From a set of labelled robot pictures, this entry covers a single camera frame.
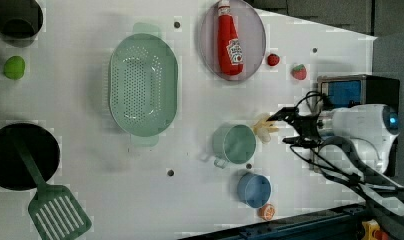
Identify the black round pan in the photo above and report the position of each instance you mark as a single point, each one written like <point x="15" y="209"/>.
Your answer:
<point x="43" y="147"/>

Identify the grey round plate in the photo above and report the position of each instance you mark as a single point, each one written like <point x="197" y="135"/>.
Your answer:
<point x="251" y="33"/>

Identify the black toaster oven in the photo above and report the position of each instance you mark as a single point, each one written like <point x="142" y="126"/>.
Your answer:
<point x="356" y="91"/>

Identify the yellow plush banana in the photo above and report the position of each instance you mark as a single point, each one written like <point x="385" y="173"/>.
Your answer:
<point x="263" y="128"/>

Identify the red strawberry toy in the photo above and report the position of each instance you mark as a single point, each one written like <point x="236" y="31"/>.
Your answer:
<point x="299" y="72"/>

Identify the orange slice toy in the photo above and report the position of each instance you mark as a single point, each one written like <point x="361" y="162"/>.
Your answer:
<point x="267" y="212"/>

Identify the green perforated colander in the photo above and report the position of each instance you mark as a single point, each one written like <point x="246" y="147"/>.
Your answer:
<point x="143" y="76"/>

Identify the small red tomato toy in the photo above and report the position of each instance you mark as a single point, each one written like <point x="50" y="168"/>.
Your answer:
<point x="273" y="60"/>

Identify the green lime toy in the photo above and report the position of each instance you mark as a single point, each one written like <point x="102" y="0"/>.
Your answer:
<point x="14" y="68"/>

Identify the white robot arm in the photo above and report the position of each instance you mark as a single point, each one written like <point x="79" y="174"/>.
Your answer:
<point x="351" y="146"/>

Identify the green mug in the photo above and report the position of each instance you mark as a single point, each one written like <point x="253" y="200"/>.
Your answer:
<point x="229" y="144"/>

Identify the blue cup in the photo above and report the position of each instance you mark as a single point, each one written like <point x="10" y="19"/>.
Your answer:
<point x="254" y="190"/>

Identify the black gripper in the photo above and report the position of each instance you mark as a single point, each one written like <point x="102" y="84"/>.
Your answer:
<point x="305" y="126"/>

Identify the green spatula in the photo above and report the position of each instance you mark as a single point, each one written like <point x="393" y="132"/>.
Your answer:
<point x="54" y="210"/>

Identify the black round pot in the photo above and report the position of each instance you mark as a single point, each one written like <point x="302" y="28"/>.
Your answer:
<point x="20" y="19"/>

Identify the red ketchup bottle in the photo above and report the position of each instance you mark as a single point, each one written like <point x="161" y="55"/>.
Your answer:
<point x="230" y="53"/>

